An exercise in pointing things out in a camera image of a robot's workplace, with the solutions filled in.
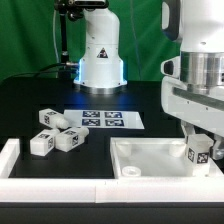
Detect black camera stand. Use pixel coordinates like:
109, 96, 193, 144
53, 0, 110, 79

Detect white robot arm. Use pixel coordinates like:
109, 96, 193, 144
74, 0, 224, 160

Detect paper sheet with tags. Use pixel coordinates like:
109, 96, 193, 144
64, 110, 144, 129

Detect white U-shaped fence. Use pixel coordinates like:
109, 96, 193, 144
0, 139, 224, 203

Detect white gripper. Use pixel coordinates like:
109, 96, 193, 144
161, 76, 224, 160

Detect white square table top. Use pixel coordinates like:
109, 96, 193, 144
110, 138, 223, 179

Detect black cables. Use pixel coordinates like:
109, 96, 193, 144
0, 61, 80, 84

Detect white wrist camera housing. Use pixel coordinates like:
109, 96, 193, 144
160, 56, 181, 79

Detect green backdrop curtain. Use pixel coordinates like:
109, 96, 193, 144
0, 0, 179, 81

